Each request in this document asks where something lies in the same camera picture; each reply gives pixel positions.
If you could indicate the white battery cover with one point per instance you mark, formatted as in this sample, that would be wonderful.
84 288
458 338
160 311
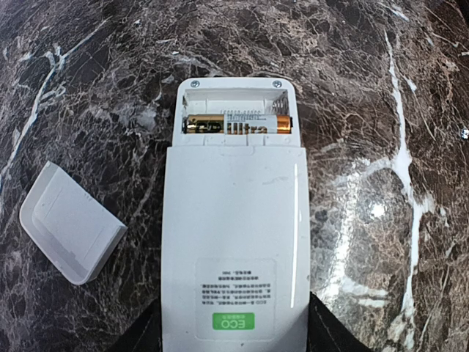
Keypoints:
71 228

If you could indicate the white remote control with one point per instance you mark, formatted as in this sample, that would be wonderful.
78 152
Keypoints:
235 246

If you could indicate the gold AAA battery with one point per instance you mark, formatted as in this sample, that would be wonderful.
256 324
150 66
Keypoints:
237 124

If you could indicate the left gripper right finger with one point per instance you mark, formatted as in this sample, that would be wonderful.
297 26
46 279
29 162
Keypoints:
326 333

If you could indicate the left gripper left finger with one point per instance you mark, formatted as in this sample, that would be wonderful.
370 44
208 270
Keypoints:
145 333

